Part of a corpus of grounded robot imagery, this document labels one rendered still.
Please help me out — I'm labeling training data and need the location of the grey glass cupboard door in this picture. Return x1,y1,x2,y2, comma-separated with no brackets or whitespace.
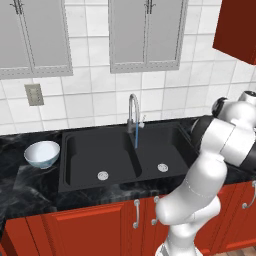
148,0,190,72
18,0,74,78
107,0,151,75
0,0,21,80

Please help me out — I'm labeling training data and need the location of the grey metal tap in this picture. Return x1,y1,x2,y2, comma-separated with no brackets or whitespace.
126,93,146,134

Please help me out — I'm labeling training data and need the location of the red corner cupboard door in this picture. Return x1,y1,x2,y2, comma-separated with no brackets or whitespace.
0,217,29,256

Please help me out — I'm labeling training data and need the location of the red wall cupboard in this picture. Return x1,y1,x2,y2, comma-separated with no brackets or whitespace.
212,0,256,66

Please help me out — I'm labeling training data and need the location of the black double sink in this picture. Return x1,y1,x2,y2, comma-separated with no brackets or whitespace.
57,121,202,195

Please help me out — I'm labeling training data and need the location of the wide red cupboard door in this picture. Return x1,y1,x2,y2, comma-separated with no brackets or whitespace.
25,201,130,256

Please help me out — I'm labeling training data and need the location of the silver cupboard door handle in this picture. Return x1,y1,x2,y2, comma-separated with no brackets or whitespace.
132,198,141,230
150,195,161,227
241,180,256,210

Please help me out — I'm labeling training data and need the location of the white bowl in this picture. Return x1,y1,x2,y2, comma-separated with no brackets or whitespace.
23,140,62,170

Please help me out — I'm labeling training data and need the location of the grey wall socket plate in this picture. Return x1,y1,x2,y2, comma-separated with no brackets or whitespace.
24,83,45,107

